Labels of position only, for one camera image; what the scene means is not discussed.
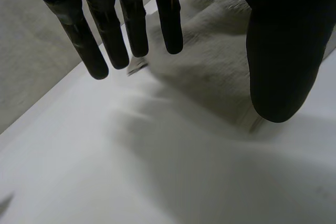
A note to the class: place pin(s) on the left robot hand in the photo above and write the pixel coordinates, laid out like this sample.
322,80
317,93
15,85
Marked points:
286,51

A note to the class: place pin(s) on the grey towel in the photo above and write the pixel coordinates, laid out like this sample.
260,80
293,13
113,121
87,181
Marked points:
210,58

